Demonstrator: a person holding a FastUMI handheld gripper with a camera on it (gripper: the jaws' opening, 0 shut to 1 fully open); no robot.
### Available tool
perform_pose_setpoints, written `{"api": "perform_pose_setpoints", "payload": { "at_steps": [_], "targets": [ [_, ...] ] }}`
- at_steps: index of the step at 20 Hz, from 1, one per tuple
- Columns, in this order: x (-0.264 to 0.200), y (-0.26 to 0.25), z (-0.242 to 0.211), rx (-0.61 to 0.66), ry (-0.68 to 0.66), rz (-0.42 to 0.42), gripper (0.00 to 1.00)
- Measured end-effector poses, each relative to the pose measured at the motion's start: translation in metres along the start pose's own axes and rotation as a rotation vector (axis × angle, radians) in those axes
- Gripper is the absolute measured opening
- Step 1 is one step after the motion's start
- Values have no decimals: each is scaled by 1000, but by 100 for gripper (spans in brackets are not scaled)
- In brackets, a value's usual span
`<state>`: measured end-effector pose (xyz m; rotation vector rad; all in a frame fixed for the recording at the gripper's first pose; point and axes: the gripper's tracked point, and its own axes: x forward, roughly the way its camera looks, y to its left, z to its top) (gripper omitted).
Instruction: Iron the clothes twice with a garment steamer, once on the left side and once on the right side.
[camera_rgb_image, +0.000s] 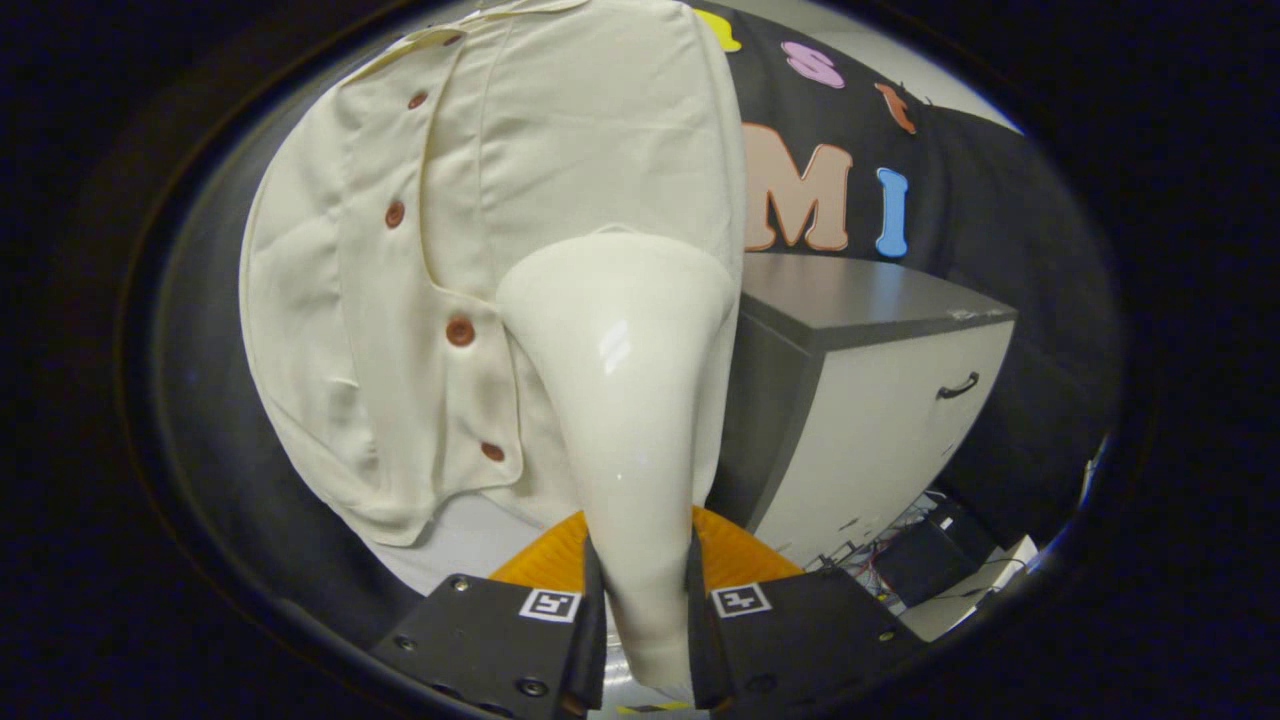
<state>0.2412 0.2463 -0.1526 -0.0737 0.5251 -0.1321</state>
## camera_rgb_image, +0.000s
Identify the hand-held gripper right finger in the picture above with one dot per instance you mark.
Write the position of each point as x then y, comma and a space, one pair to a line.
810, 630

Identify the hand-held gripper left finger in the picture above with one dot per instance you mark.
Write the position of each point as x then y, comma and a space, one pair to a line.
490, 640

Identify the white garment steamer head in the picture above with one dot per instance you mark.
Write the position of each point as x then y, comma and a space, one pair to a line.
625, 400

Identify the cream button-up shirt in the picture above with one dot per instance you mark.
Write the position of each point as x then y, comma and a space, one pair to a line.
560, 130

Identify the white standing board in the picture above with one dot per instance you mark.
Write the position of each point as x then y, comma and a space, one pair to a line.
470, 540

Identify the black box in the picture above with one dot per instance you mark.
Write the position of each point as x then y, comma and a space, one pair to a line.
930, 555

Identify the white flat box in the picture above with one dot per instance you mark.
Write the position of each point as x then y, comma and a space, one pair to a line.
960, 615

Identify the grey and white cabinet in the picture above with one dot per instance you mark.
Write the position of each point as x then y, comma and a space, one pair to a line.
880, 420

